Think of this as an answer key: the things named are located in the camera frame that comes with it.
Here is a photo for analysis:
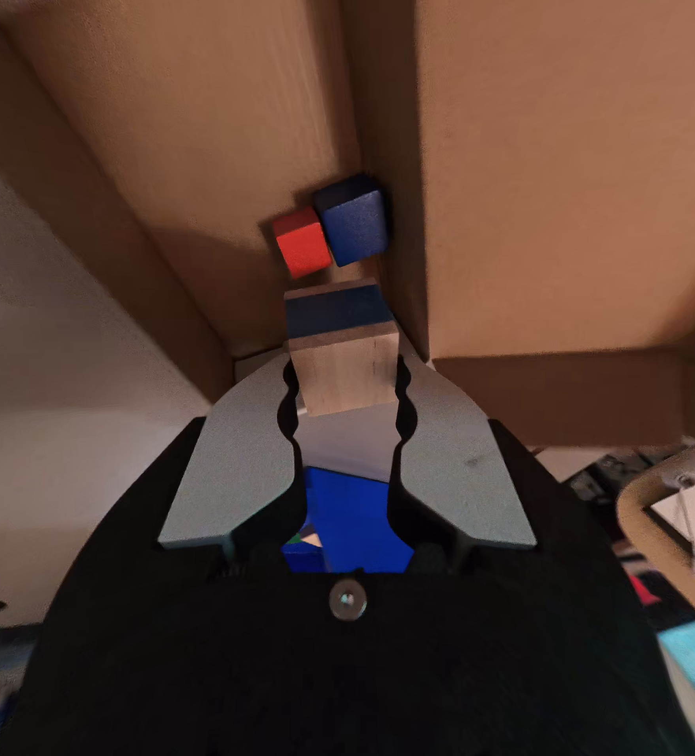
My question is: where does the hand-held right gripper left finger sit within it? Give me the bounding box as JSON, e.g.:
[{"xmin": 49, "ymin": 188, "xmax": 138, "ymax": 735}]
[{"xmin": 157, "ymin": 357, "xmax": 307, "ymax": 550}]

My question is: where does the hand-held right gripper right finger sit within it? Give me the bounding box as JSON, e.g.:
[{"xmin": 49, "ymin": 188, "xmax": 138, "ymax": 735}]
[{"xmin": 386, "ymin": 353, "xmax": 539, "ymax": 550}]

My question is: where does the blue plastic bin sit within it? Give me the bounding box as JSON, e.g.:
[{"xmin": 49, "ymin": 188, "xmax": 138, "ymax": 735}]
[{"xmin": 281, "ymin": 467, "xmax": 416, "ymax": 575}]

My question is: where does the wooden cube with blue face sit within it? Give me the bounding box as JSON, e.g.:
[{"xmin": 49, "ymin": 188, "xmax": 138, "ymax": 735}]
[{"xmin": 284, "ymin": 278, "xmax": 400, "ymax": 418}]

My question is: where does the red cube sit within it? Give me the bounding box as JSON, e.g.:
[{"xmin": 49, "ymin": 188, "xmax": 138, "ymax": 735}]
[{"xmin": 272, "ymin": 206, "xmax": 333, "ymax": 280}]

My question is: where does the white cardboard mailer box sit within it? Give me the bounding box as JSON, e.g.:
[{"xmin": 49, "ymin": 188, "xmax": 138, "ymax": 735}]
[{"xmin": 0, "ymin": 0, "xmax": 695, "ymax": 450}]

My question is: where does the instruction sheet on stand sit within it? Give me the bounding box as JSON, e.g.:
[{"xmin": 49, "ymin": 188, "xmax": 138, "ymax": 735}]
[{"xmin": 616, "ymin": 443, "xmax": 695, "ymax": 627}]

